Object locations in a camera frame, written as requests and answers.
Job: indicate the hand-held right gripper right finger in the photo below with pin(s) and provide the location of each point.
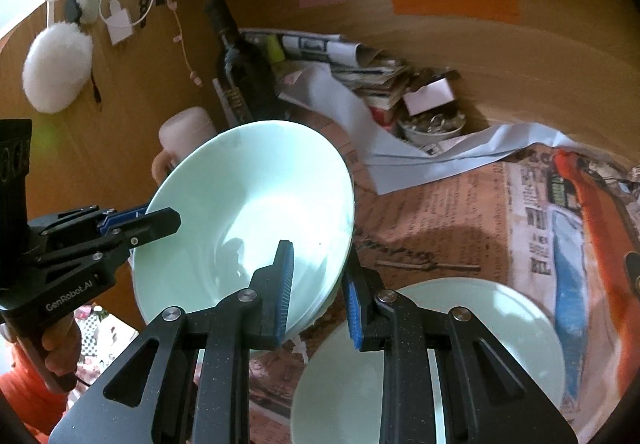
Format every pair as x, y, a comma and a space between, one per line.
352, 311

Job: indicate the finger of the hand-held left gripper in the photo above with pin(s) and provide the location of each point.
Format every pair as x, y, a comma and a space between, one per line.
122, 219
150, 226

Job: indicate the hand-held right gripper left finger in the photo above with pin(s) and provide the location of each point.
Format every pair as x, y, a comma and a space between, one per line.
282, 296

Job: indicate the mint green bowl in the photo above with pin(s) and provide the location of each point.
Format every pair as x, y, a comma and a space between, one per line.
260, 204

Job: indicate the person's left forearm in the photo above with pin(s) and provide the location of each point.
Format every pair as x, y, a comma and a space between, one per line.
25, 399

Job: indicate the person's left hand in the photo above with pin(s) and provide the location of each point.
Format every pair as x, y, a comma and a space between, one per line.
62, 354

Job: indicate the floral printed cloth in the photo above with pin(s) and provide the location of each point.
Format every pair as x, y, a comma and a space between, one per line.
95, 329

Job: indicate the pale pink mug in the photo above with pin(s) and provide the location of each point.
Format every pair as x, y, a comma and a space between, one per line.
182, 138

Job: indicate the mint green plate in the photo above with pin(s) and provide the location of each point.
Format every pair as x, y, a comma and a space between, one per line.
480, 339

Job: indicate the vintage newspaper print table cover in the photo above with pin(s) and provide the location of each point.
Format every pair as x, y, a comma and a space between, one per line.
475, 224

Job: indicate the large white fluffy pompom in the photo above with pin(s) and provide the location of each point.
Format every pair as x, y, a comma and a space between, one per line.
55, 66

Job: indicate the dark wine bottle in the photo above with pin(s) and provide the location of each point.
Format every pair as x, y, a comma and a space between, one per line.
240, 68

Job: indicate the white paper sheet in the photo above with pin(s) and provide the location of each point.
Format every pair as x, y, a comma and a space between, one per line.
360, 123

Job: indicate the white charger plug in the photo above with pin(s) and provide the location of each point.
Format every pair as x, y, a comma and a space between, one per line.
119, 23

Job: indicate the small bowl of trinkets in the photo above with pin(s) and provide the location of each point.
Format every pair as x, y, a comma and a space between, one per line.
432, 126

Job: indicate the small white box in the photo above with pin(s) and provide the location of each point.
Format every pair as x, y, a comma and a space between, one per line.
430, 93

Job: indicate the stack of newspapers and magazines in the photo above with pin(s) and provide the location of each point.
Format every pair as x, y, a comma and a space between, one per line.
345, 58

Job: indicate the orange sticky note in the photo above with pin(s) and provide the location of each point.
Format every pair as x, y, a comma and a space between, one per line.
452, 1

